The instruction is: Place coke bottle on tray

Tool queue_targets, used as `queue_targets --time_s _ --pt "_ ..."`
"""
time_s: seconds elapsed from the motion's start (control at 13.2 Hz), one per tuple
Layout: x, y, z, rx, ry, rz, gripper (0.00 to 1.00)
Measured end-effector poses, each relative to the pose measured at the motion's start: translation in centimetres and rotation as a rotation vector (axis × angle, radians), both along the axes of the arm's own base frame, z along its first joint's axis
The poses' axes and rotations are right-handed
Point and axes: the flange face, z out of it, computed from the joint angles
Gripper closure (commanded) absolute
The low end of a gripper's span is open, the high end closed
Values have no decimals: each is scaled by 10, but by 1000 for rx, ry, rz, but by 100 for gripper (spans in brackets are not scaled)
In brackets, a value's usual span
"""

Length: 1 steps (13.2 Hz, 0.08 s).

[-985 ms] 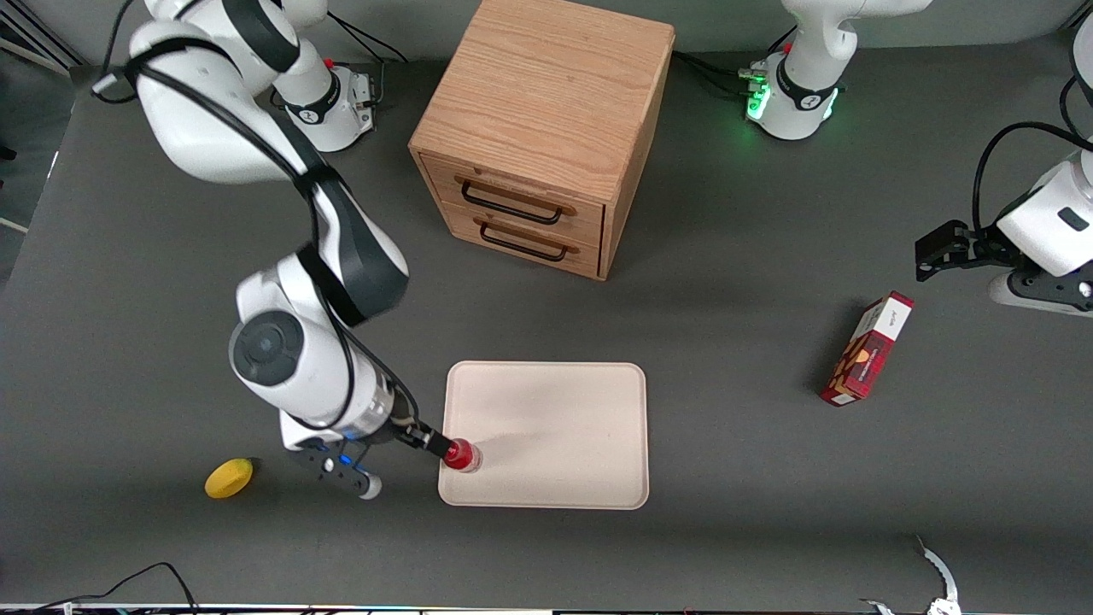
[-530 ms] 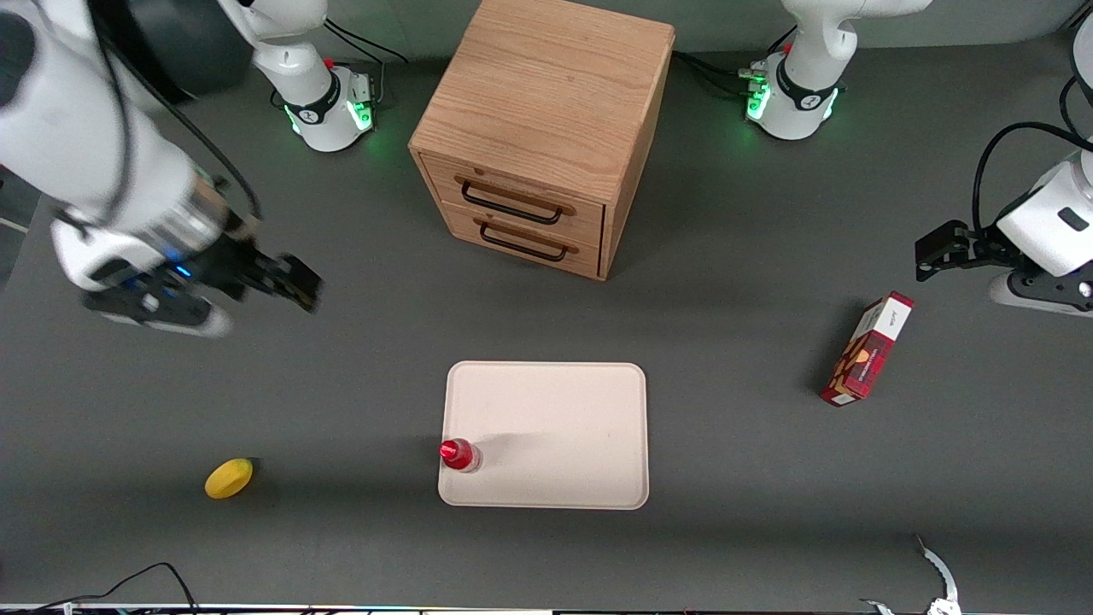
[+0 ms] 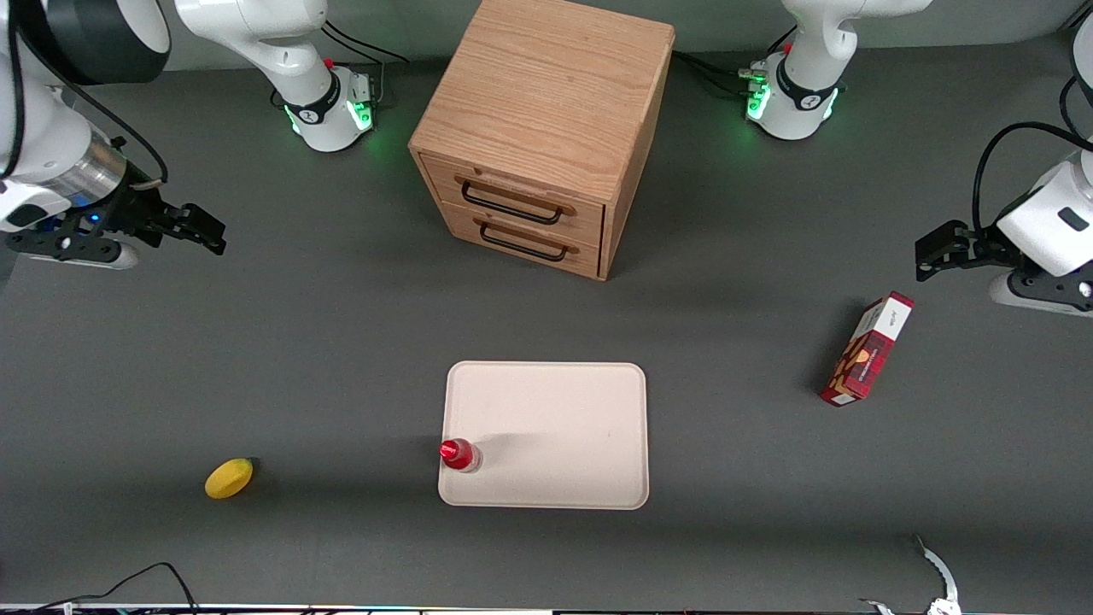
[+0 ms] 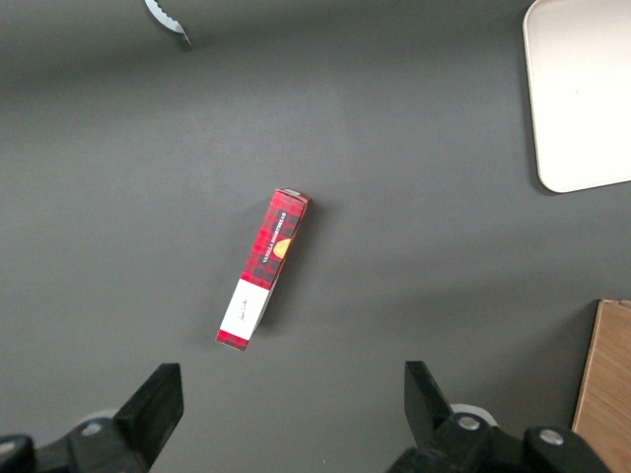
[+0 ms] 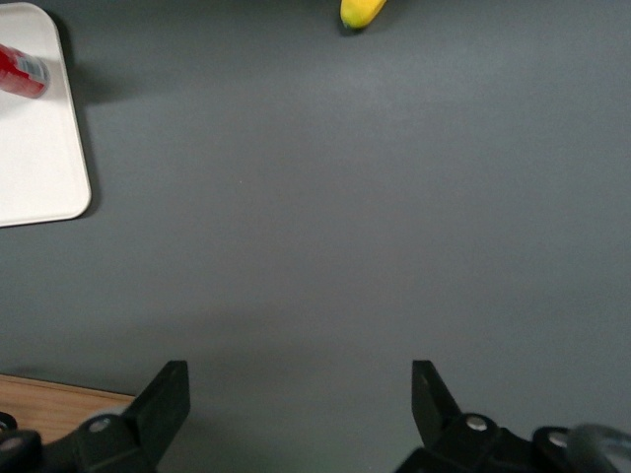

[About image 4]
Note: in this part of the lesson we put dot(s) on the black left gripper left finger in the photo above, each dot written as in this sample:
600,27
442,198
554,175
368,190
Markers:
143,414

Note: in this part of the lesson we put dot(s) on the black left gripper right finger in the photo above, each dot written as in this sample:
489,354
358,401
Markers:
429,409

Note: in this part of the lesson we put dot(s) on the beige rectangular tray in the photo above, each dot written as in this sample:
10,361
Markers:
581,98

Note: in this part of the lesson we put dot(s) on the wooden drawer cabinet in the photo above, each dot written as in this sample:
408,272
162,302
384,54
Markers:
609,394

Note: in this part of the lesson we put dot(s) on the red plaid shortbread box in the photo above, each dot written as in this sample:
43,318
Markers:
268,246

